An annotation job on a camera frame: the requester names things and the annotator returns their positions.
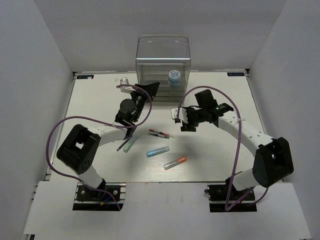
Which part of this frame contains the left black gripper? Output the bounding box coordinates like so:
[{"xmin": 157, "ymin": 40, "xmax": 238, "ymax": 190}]
[{"xmin": 130, "ymin": 82, "xmax": 161, "ymax": 123}]

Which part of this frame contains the blue cleaning gel jar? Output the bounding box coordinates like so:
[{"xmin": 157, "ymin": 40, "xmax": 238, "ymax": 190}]
[{"xmin": 168, "ymin": 69, "xmax": 181, "ymax": 86}]

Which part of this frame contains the clear plastic drawer organizer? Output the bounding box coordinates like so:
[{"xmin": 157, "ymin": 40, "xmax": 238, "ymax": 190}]
[{"xmin": 135, "ymin": 35, "xmax": 191, "ymax": 103}]

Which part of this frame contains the orange highlighter marker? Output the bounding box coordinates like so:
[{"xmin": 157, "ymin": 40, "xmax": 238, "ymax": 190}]
[{"xmin": 163, "ymin": 156, "xmax": 187, "ymax": 170}]

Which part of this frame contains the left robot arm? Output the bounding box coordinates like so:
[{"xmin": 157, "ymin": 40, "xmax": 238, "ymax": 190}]
[{"xmin": 56, "ymin": 82, "xmax": 160, "ymax": 200}]

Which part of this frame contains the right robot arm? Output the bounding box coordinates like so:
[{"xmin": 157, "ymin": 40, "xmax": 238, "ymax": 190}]
[{"xmin": 171, "ymin": 89, "xmax": 294, "ymax": 200}]

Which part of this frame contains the red refill pen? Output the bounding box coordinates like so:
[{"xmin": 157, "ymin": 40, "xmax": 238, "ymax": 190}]
[{"xmin": 148, "ymin": 128, "xmax": 175, "ymax": 138}]

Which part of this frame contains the green refill pen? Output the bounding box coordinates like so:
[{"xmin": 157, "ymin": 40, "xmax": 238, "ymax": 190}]
[{"xmin": 148, "ymin": 132, "xmax": 170, "ymax": 139}]

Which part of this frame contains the right blue table label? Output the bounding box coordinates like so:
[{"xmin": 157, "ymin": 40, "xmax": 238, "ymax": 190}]
[{"xmin": 227, "ymin": 72, "xmax": 245, "ymax": 77}]

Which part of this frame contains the blue table label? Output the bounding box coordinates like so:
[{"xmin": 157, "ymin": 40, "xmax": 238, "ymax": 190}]
[
  {"xmin": 76, "ymin": 74, "xmax": 94, "ymax": 80},
  {"xmin": 227, "ymin": 72, "xmax": 245, "ymax": 77}
]

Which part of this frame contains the dark blue pen refill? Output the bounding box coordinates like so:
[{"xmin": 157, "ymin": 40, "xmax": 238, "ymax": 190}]
[{"xmin": 116, "ymin": 136, "xmax": 132, "ymax": 152}]

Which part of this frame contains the blue highlighter marker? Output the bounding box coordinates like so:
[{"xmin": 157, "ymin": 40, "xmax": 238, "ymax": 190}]
[{"xmin": 146, "ymin": 146, "xmax": 170, "ymax": 158}]

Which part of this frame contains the green highlighter marker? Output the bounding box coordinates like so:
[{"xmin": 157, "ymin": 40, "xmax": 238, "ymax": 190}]
[{"xmin": 123, "ymin": 135, "xmax": 139, "ymax": 153}]

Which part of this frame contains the left blue table label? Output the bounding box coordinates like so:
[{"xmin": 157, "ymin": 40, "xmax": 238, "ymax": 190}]
[{"xmin": 76, "ymin": 74, "xmax": 94, "ymax": 80}]

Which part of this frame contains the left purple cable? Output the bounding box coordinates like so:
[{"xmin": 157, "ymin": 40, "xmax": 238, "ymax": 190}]
[{"xmin": 46, "ymin": 83, "xmax": 154, "ymax": 210}]

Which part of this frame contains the purple cable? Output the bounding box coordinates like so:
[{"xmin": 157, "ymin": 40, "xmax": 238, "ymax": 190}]
[
  {"xmin": 46, "ymin": 83, "xmax": 154, "ymax": 210},
  {"xmin": 176, "ymin": 86, "xmax": 270, "ymax": 212}
]

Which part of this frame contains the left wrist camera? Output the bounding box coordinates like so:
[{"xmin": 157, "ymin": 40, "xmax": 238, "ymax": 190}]
[{"xmin": 116, "ymin": 77, "xmax": 134, "ymax": 94}]

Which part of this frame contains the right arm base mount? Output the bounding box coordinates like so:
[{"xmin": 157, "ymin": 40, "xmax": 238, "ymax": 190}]
[{"xmin": 204, "ymin": 184, "xmax": 257, "ymax": 213}]

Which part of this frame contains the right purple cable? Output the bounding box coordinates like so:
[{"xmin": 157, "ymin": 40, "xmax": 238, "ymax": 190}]
[{"xmin": 176, "ymin": 86, "xmax": 270, "ymax": 212}]

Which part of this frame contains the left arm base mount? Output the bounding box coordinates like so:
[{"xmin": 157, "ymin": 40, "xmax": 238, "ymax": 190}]
[{"xmin": 72, "ymin": 183, "xmax": 126, "ymax": 212}]

